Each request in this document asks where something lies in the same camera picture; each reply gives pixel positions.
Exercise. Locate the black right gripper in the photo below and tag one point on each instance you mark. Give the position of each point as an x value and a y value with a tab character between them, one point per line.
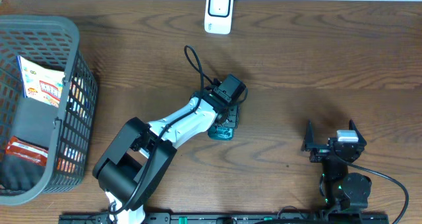
320	151

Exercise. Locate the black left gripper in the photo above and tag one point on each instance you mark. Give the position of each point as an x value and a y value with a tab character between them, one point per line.
234	120

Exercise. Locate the teal Listerine mouthwash bottle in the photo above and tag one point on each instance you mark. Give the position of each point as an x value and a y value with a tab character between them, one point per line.
220	133

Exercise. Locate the yellow chips snack bag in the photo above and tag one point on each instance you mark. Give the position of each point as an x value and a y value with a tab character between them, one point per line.
39	83

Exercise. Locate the orange red snack bar wrapper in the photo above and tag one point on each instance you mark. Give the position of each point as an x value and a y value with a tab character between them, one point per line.
26	151

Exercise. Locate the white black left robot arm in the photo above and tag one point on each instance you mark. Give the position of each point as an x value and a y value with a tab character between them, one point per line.
135	162

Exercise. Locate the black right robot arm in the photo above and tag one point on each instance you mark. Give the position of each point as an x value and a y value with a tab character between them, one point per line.
343	191

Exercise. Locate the white barcode scanner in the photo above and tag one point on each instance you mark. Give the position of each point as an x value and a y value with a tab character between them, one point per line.
218	16

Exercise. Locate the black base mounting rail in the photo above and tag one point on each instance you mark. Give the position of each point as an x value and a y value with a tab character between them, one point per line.
286	217

